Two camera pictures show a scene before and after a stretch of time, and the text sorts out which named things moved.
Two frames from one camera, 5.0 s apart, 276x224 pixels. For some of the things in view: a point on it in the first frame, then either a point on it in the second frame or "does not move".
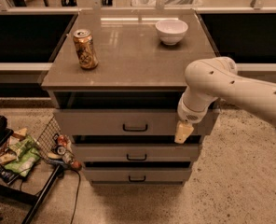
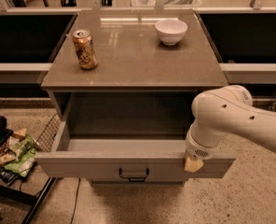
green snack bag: (26, 156) does not move
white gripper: (187, 113) → (198, 149)
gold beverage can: (86, 49) does not move
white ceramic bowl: (171, 32) does not move
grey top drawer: (128, 122) → (123, 157)
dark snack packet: (5, 174) does not move
